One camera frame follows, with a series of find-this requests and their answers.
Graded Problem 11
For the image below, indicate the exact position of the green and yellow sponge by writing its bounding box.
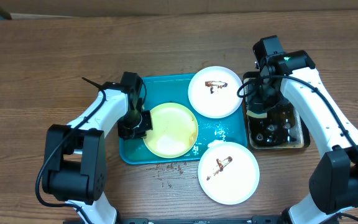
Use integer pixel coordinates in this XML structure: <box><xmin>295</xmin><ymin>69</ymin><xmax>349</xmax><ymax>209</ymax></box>
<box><xmin>246</xmin><ymin>108</ymin><xmax>267</xmax><ymax>119</ymax></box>

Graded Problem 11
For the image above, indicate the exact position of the yellow-green round plate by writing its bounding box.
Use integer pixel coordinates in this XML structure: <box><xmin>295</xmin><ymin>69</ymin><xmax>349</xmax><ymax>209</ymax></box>
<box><xmin>144</xmin><ymin>103</ymin><xmax>199</xmax><ymax>159</ymax></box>

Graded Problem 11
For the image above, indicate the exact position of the white plate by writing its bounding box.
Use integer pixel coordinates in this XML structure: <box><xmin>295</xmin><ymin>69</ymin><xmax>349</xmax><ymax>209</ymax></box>
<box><xmin>188</xmin><ymin>66</ymin><xmax>242</xmax><ymax>119</ymax></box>
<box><xmin>198</xmin><ymin>142</ymin><xmax>260</xmax><ymax>205</ymax></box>

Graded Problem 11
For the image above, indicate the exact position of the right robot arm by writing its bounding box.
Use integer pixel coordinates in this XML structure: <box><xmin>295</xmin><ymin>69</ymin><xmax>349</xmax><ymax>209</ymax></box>
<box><xmin>237</xmin><ymin>35</ymin><xmax>358</xmax><ymax>223</ymax></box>

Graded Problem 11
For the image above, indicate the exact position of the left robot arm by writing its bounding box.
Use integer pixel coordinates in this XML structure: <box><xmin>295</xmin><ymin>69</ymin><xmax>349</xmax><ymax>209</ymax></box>
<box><xmin>35</xmin><ymin>72</ymin><xmax>152</xmax><ymax>223</ymax></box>

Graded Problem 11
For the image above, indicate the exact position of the black soapy water tray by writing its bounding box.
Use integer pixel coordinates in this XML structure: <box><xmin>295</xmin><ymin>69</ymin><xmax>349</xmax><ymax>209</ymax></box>
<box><xmin>241</xmin><ymin>72</ymin><xmax>311</xmax><ymax>150</ymax></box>

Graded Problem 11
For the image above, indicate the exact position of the teal plastic tray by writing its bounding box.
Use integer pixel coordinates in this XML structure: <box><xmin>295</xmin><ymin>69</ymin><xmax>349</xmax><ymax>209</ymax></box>
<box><xmin>119</xmin><ymin>73</ymin><xmax>247</xmax><ymax>165</ymax></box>

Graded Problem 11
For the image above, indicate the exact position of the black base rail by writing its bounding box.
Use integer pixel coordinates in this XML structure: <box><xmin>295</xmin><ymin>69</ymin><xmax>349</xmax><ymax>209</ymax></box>
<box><xmin>62</xmin><ymin>214</ymin><xmax>291</xmax><ymax>224</ymax></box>

